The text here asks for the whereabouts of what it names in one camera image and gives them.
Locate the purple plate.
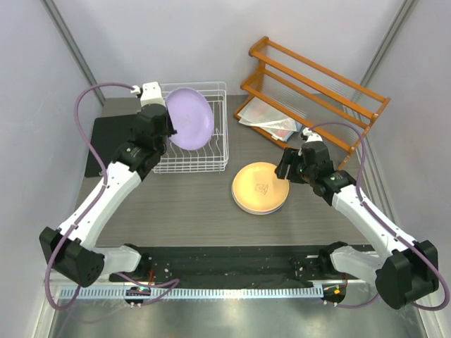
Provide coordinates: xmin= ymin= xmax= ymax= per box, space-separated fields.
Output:
xmin=165 ymin=87 xmax=214 ymax=151

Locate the orange plate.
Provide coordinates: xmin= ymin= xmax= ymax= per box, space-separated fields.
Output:
xmin=231 ymin=162 xmax=290 ymax=215

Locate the yellow bear plate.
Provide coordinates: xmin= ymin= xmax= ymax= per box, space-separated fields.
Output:
xmin=232 ymin=192 xmax=283 ymax=215

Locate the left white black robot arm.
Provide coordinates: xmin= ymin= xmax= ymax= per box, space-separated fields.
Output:
xmin=39 ymin=104 xmax=175 ymax=287

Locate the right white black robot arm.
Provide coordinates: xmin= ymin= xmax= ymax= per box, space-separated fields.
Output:
xmin=275 ymin=141 xmax=439 ymax=309

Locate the orange wooden shelf rack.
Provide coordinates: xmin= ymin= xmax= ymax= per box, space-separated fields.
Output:
xmin=234 ymin=36 xmax=390 ymax=168

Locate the black mat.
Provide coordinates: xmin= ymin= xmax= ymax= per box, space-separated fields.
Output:
xmin=90 ymin=114 xmax=136 ymax=168

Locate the clear plastic zip bag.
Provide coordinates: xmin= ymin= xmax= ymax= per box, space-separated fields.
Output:
xmin=238 ymin=97 xmax=302 ymax=142

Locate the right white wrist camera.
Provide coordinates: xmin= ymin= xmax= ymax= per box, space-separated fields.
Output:
xmin=300 ymin=127 xmax=323 ymax=146

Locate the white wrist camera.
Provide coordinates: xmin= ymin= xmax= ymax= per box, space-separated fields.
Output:
xmin=300 ymin=127 xmax=323 ymax=146
xmin=130 ymin=82 xmax=166 ymax=108

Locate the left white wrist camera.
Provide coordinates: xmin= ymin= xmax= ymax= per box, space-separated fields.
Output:
xmin=130 ymin=82 xmax=166 ymax=108

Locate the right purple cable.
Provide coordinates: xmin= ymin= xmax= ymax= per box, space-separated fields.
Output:
xmin=306 ymin=121 xmax=450 ymax=311

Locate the white wire dish rack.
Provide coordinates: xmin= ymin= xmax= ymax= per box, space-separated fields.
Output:
xmin=153 ymin=82 xmax=229 ymax=174

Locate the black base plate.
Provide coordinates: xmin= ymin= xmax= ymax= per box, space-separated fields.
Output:
xmin=66 ymin=246 xmax=380 ymax=288

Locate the aluminium slotted rail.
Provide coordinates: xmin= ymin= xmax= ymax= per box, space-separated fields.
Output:
xmin=58 ymin=285 xmax=324 ymax=300

